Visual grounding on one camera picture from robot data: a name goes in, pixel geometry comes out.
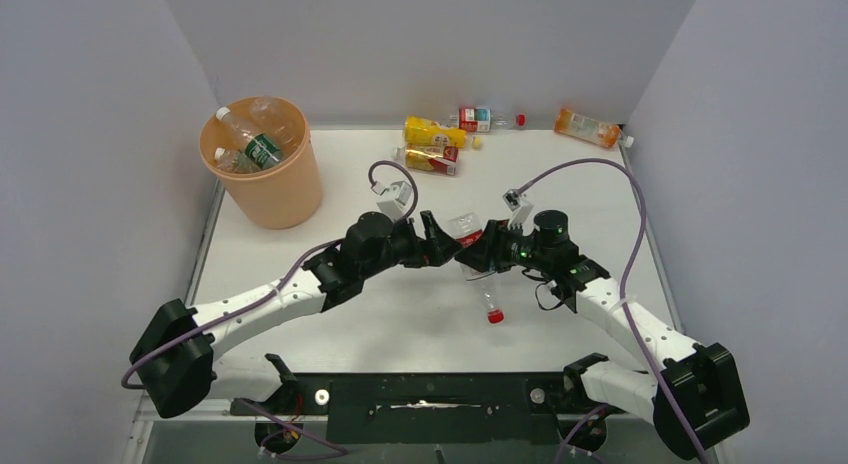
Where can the red-label bottle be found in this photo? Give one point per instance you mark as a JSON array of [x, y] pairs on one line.
[[467, 229]]

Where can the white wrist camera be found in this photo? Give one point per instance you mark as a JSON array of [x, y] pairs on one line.
[[394, 200], [519, 206]]

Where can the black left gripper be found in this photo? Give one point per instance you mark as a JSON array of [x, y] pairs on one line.
[[433, 251]]

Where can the red-blue label bottle red cap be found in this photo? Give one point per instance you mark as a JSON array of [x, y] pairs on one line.
[[484, 120]]

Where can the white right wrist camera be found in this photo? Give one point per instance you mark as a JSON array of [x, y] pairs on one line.
[[519, 206]]

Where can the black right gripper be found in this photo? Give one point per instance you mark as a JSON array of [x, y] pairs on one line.
[[484, 252]]

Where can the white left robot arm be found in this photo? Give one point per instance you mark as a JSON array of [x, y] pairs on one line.
[[179, 356]]

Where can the orange drink bottle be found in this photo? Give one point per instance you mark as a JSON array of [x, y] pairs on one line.
[[600, 133]]

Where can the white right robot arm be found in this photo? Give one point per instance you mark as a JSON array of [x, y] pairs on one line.
[[690, 393]]

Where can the yellow-label bottle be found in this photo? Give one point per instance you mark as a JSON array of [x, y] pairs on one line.
[[421, 132]]

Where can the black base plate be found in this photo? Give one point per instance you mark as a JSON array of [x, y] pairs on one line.
[[428, 408]]

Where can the large clear unlabelled bottle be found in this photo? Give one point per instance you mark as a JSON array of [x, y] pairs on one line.
[[273, 118]]

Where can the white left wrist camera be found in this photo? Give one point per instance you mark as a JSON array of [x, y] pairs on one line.
[[394, 200]]

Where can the green-label upright-lying bottle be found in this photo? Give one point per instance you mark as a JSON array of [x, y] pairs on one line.
[[257, 146]]

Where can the red-yellow label bottle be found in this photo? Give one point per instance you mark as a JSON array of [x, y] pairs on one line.
[[434, 160]]

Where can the aluminium frame rail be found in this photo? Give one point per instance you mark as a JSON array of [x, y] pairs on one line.
[[205, 434]]

